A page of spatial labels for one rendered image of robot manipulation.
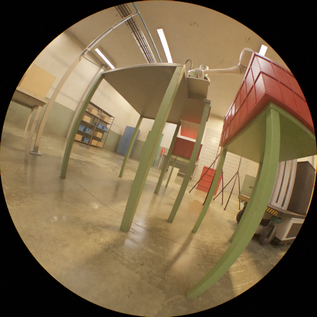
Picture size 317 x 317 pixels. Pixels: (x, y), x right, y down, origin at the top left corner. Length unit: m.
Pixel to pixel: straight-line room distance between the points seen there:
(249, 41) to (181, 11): 1.97
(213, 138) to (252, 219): 6.62
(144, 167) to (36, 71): 1.20
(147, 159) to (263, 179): 0.40
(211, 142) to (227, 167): 1.70
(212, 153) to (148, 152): 6.21
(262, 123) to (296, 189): 1.15
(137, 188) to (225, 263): 0.41
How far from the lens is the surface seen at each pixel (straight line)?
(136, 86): 1.04
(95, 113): 6.08
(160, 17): 4.19
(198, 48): 4.36
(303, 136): 0.47
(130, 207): 0.52
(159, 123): 0.49
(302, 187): 1.45
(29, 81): 1.22
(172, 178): 3.13
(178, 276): 0.51
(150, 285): 0.45
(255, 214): 0.27
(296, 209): 1.43
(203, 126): 0.82
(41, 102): 1.22
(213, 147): 6.69
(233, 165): 6.90
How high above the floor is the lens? 0.38
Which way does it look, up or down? 1 degrees up
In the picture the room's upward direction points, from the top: 19 degrees clockwise
